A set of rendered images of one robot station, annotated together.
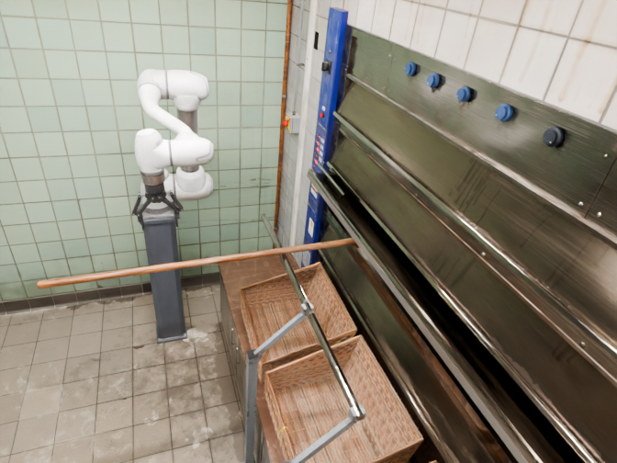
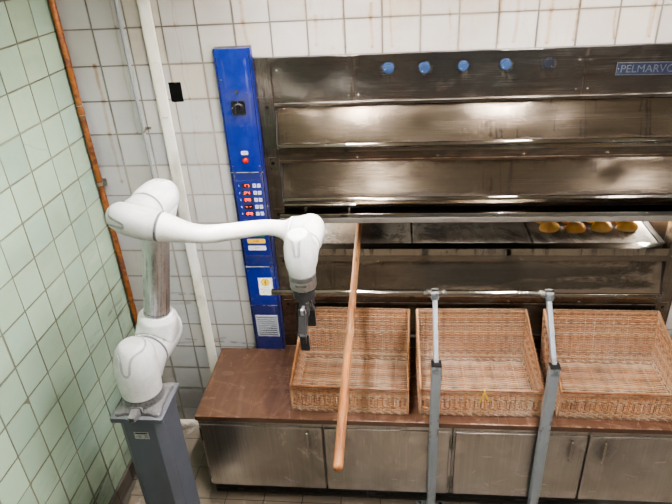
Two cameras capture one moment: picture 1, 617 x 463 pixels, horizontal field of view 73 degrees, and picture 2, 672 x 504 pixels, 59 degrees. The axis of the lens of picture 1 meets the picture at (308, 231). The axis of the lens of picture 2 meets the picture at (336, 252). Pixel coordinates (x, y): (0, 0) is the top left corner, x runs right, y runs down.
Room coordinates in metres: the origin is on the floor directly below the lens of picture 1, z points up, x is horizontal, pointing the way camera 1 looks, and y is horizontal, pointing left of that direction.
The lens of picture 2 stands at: (0.55, 2.04, 2.59)
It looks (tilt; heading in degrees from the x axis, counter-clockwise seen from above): 29 degrees down; 300
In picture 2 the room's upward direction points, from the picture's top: 3 degrees counter-clockwise
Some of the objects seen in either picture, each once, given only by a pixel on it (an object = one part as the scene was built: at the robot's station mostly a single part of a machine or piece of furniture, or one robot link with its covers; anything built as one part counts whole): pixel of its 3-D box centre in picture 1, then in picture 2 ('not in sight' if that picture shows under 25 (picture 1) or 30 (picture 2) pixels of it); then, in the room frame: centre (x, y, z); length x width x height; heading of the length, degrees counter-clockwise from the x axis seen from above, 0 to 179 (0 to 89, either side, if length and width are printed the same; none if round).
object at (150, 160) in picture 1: (152, 150); (300, 250); (1.49, 0.63, 1.66); 0.13 x 0.11 x 0.16; 109
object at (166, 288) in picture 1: (165, 276); (169, 487); (2.10, 0.90, 0.50); 0.21 x 0.21 x 1.00; 23
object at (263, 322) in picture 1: (293, 317); (352, 357); (1.64, 0.03, 0.72); 0.56 x 0.49 x 0.28; 22
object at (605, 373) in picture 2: not in sight; (610, 361); (0.53, -0.44, 0.72); 0.56 x 0.49 x 0.28; 22
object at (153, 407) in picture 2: (153, 207); (141, 398); (2.09, 0.92, 1.03); 0.22 x 0.18 x 0.06; 113
